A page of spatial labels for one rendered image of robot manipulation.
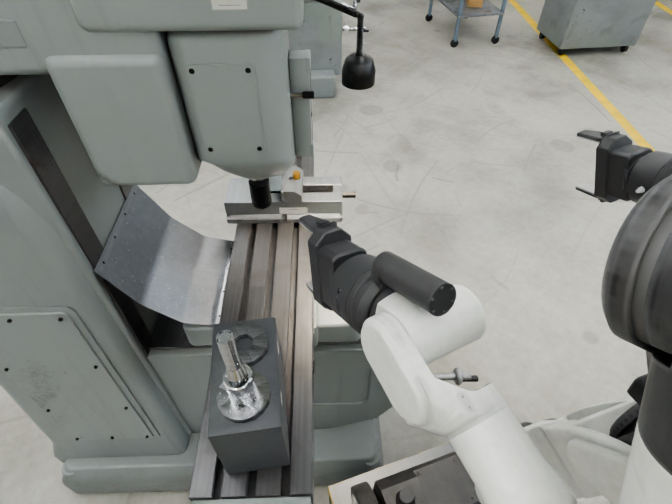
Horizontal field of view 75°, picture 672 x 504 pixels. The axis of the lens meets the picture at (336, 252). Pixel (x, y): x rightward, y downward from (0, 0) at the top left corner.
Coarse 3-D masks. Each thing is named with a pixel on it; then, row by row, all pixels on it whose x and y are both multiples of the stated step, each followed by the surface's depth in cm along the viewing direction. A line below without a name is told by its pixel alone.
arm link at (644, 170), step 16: (608, 144) 75; (624, 144) 76; (608, 160) 76; (624, 160) 73; (640, 160) 70; (656, 160) 69; (608, 176) 77; (624, 176) 73; (640, 176) 70; (608, 192) 78; (624, 192) 75; (640, 192) 70
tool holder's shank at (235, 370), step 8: (216, 336) 62; (224, 336) 62; (232, 336) 62; (224, 344) 61; (232, 344) 62; (224, 352) 62; (232, 352) 63; (224, 360) 64; (232, 360) 64; (240, 360) 66; (232, 368) 66; (240, 368) 67; (232, 376) 67; (240, 376) 68
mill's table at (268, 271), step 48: (240, 240) 127; (288, 240) 127; (240, 288) 115; (288, 288) 115; (288, 336) 108; (288, 384) 99; (288, 432) 92; (192, 480) 83; (240, 480) 83; (288, 480) 86
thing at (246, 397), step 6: (252, 384) 70; (228, 390) 69; (246, 390) 70; (252, 390) 71; (234, 396) 70; (240, 396) 70; (246, 396) 71; (252, 396) 72; (234, 402) 72; (240, 402) 71; (246, 402) 72
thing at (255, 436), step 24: (240, 336) 82; (264, 336) 82; (216, 360) 80; (264, 360) 80; (216, 384) 77; (264, 384) 75; (216, 408) 74; (240, 408) 72; (264, 408) 73; (216, 432) 71; (240, 432) 71; (264, 432) 72; (240, 456) 78; (264, 456) 80; (288, 456) 82
